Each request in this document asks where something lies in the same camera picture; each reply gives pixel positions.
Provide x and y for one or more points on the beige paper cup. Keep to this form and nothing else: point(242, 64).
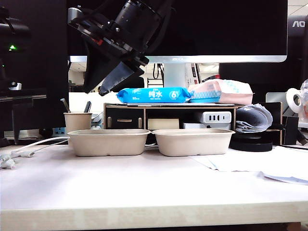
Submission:
point(77, 121)

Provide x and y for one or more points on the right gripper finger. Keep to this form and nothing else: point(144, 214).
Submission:
point(96, 67)
point(115, 77)

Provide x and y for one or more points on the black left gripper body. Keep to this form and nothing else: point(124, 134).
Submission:
point(24, 95)

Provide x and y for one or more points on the clear plastic container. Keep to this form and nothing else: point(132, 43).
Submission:
point(98, 121)

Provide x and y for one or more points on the white box with red print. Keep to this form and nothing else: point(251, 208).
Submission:
point(191, 73)

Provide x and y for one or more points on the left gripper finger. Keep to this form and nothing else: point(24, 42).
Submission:
point(16, 120)

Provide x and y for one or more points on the black small box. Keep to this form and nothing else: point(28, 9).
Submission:
point(289, 131)

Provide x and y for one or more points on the blue wet wipes pack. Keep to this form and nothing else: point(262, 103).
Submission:
point(154, 96)

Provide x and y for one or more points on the blue wall socket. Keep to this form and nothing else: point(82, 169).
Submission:
point(59, 132)

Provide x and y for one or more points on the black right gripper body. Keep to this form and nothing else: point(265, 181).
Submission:
point(113, 36)

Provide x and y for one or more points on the clear plastic bag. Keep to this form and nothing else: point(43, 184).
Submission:
point(305, 86)

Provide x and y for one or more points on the beige paper box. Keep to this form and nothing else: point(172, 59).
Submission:
point(192, 144)
point(108, 144)

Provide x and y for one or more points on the silver metal plate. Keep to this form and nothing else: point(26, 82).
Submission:
point(274, 98)

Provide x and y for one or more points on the small white flat box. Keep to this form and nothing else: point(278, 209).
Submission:
point(192, 125)

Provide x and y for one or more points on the wooden desk organizer shelf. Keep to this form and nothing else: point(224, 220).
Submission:
point(144, 118)

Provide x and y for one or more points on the dark computer monitor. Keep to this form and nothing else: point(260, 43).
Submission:
point(48, 60)

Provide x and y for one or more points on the white USB power strip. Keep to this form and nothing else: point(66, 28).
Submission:
point(217, 118)

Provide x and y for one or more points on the bluish folded paper sheet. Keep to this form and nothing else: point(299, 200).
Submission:
point(286, 178)

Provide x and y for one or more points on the beige sticky note block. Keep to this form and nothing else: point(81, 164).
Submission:
point(163, 124)

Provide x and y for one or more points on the black round monitor base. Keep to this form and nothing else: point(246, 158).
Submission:
point(251, 146)

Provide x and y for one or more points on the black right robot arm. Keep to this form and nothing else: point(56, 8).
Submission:
point(137, 12)

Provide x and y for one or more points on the black pen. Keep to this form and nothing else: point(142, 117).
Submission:
point(87, 107)

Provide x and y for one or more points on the black office chair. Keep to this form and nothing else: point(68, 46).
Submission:
point(139, 83)

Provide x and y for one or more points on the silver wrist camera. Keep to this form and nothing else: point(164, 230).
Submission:
point(75, 13)

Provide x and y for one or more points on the silver-bezel computer monitor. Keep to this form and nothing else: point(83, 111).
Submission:
point(216, 29)

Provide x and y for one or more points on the pink tissue pack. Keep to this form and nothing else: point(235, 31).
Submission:
point(231, 96)

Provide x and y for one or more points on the black AOC monitor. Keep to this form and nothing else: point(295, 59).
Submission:
point(264, 77)

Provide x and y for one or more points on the black round knob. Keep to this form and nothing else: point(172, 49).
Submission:
point(45, 132)

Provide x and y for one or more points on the curled paper stack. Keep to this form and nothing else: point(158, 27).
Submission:
point(253, 118)

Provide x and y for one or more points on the white tape roll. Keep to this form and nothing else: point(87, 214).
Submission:
point(289, 93)

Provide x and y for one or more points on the black organizer drawer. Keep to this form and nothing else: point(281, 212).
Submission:
point(124, 115)

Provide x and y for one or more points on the silver pen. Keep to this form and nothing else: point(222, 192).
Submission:
point(66, 106)

